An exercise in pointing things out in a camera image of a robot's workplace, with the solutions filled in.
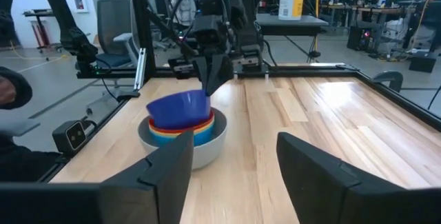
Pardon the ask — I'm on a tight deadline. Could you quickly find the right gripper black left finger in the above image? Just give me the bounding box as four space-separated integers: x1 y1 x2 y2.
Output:
99 130 194 224

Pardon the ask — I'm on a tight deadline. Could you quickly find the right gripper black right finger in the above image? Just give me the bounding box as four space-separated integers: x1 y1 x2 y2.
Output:
276 132 441 224

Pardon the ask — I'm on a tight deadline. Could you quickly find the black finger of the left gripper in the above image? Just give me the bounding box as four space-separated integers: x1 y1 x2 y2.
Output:
192 55 209 84
205 54 236 97

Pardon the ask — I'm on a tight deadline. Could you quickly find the dark blue plastic bowl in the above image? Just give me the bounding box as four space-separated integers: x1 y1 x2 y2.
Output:
145 89 212 130

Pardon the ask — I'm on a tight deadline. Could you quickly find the yellow plastic bowl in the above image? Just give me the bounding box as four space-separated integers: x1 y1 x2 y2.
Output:
148 116 216 138

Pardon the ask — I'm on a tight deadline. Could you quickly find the light blue plastic bowl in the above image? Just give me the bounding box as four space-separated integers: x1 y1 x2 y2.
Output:
148 119 216 147

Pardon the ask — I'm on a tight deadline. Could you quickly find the black jointed stand arm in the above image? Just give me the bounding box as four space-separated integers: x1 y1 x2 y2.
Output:
33 0 99 79

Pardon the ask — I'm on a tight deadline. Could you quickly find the silver aluminium profile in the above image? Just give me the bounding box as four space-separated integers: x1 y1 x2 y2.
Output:
133 47 147 91

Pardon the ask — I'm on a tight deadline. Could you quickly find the red plastic bowl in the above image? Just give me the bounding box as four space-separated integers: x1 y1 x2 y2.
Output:
147 110 216 131

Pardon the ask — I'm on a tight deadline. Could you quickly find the orange plastic bowl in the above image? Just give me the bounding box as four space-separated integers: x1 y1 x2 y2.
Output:
148 114 216 135

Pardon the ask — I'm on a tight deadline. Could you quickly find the large grey bowl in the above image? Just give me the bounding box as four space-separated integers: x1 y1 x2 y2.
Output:
137 107 228 171

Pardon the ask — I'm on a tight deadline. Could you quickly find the grey office chair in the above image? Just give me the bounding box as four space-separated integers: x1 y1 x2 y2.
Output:
85 0 141 70

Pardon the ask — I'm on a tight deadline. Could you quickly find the grey top table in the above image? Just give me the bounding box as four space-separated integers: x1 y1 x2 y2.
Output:
255 12 330 37

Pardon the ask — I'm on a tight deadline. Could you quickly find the grey chair armrest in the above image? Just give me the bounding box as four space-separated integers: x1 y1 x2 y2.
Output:
371 70 404 93

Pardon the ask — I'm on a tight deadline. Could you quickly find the black computer tower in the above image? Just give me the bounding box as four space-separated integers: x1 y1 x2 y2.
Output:
346 25 373 52

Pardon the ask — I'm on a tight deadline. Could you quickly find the black floor box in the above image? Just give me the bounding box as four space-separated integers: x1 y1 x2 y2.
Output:
408 54 438 74

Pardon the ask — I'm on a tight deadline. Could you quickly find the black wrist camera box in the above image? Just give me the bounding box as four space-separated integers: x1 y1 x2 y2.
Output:
191 14 230 48

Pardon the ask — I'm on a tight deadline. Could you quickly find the black frame foot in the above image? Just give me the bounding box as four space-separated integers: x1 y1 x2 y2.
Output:
115 88 141 102

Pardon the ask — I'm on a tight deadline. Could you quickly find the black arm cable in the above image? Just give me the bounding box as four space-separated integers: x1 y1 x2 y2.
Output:
168 0 231 42

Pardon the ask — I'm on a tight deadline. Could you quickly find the black vertical frame post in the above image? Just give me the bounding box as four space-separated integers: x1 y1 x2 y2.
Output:
128 0 156 80

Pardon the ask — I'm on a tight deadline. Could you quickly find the black table edge frame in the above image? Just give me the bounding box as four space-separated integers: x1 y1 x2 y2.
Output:
37 61 441 183

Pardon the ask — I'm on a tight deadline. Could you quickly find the black table-level camera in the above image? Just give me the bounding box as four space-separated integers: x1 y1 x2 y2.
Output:
51 119 88 157

